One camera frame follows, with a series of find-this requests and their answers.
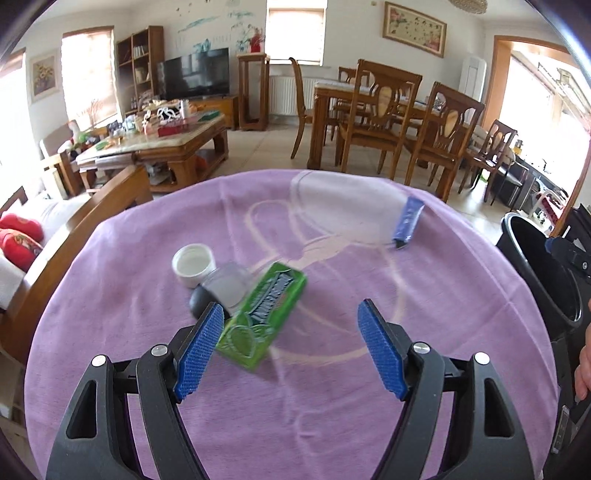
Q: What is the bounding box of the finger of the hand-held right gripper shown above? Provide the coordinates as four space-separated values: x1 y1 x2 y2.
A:
545 236 591 281

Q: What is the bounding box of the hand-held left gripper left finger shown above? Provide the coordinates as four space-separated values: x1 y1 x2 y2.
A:
45 302 225 480

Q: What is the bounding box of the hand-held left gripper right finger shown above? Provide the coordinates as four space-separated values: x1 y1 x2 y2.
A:
358 299 536 480

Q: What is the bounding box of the black trash bin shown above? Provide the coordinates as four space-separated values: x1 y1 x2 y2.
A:
496 212 591 342

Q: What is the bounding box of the green chewing gum box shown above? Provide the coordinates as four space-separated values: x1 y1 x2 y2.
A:
216 261 308 370

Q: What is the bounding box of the person's right forearm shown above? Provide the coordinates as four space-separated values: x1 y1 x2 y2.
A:
574 320 591 400

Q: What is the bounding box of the small clear bottle black cap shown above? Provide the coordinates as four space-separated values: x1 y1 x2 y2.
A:
188 262 254 319

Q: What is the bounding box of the dark cabinet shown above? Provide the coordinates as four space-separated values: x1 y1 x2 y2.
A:
489 157 570 214

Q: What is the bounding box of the purple tablecloth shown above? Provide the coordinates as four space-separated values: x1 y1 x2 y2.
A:
25 168 561 480

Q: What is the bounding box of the white bottle cap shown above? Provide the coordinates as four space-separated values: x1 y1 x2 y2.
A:
172 243 217 289

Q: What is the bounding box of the wooden dining chair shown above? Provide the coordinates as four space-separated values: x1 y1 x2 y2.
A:
406 82 486 202
459 119 519 205
288 58 320 160
335 59 424 179
338 67 371 86

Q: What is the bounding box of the blue foil packet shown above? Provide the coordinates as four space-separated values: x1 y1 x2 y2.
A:
392 196 426 251

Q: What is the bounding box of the clear plastic bottle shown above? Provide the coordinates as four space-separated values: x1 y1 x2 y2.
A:
290 170 411 245

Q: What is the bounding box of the red cushion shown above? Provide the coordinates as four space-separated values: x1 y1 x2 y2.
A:
0 229 44 273
0 213 44 243

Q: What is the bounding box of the wooden coffee table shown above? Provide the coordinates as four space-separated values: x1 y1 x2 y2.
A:
76 113 230 195

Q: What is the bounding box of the wooden armchair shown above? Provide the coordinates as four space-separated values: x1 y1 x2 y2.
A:
39 124 94 200

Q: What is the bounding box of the wooden television cabinet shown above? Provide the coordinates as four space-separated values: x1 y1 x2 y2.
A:
185 95 241 131

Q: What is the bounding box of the wooden dining table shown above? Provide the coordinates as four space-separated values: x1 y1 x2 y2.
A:
307 78 468 200

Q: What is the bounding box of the tall wooden plant stand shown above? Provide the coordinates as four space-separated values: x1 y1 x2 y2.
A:
237 53 271 132

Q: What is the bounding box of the framed floral painting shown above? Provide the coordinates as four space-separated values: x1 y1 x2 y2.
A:
382 1 448 59

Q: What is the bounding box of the flat screen television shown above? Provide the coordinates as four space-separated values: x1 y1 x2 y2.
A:
157 47 230 100

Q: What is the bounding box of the wooden bookshelf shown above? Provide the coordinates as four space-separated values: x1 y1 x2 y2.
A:
115 25 165 112

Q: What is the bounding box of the window with blind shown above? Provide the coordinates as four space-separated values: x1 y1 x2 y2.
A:
61 28 116 126
267 0 328 66

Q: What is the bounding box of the framed sunflower painting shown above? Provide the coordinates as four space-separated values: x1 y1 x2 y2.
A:
30 51 62 103

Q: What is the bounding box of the wooden frame white sofa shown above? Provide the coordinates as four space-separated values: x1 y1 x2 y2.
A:
0 164 154 366

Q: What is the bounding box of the white wall radiator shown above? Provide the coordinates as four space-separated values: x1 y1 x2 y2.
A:
269 76 306 117

